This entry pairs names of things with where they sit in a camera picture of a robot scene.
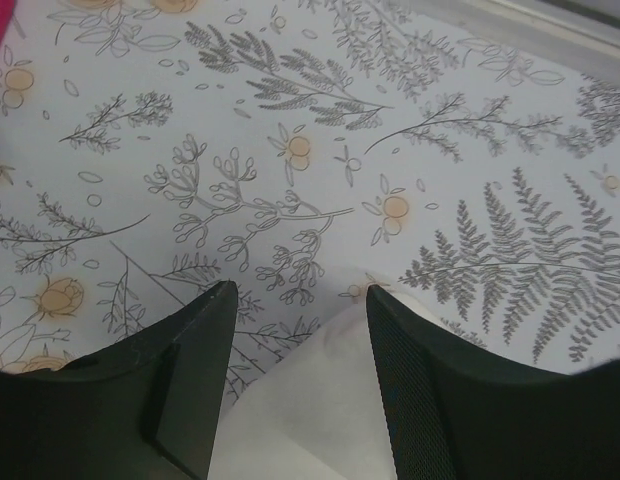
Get white Coca-Cola t-shirt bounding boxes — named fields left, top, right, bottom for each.
left=208, top=302, right=396, bottom=480

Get aluminium frame rail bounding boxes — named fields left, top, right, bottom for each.
left=411, top=0, right=620, bottom=86

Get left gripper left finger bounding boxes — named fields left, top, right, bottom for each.
left=0, top=281, right=238, bottom=479

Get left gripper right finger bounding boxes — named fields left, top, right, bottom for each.
left=366, top=286, right=620, bottom=479

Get floral patterned table mat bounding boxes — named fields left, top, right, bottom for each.
left=0, top=1, right=620, bottom=399

